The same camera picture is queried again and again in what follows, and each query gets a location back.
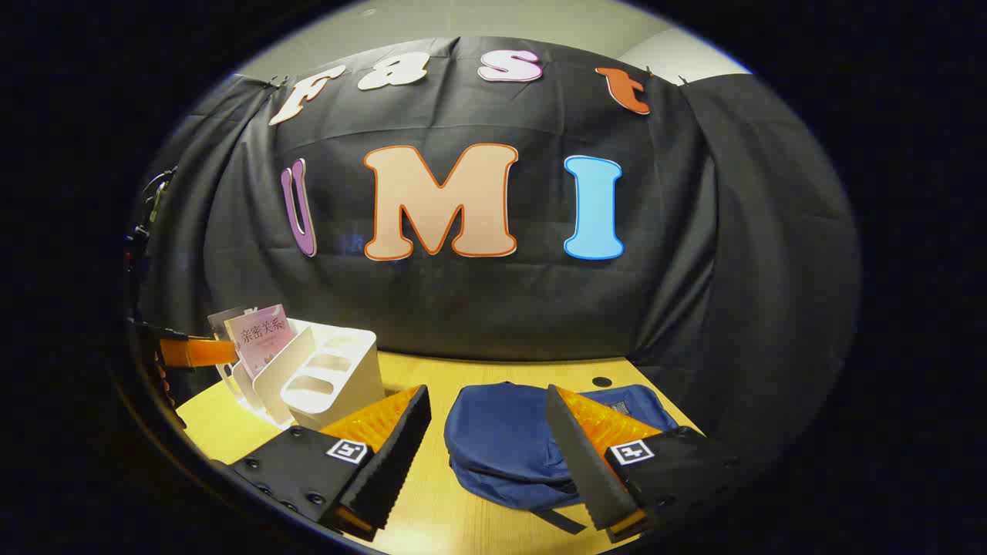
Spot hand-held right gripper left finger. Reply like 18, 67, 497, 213
224, 384, 433, 542

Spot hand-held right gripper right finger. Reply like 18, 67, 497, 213
544, 384, 745, 544

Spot pink book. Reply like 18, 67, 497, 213
225, 304, 297, 379

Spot blue schoolbag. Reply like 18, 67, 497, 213
443, 382, 681, 534

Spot white bookshelf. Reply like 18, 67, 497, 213
216, 318, 386, 431

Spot black backdrop cloth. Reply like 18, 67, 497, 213
135, 35, 861, 463

